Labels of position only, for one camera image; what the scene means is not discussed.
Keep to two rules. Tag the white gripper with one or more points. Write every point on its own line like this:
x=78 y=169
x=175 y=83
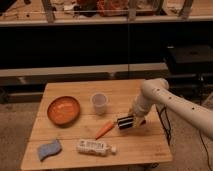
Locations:
x=137 y=120

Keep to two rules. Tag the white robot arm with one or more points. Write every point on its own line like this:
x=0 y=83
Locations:
x=156 y=91

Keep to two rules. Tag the orange carrot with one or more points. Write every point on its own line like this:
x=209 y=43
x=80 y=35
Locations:
x=103 y=130

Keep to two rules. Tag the white plastic bottle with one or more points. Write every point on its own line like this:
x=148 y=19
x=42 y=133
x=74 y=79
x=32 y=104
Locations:
x=92 y=147

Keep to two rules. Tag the wooden table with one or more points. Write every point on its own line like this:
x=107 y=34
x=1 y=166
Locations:
x=146 y=144

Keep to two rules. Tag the black box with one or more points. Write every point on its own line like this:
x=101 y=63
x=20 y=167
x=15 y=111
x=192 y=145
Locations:
x=194 y=59

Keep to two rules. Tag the orange bowl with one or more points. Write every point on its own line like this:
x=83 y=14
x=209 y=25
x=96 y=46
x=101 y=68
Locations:
x=63 y=110

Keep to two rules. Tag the blue sponge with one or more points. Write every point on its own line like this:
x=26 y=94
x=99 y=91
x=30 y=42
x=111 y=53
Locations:
x=50 y=149

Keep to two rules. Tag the long wooden bench shelf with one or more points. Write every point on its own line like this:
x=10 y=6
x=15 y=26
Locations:
x=43 y=75

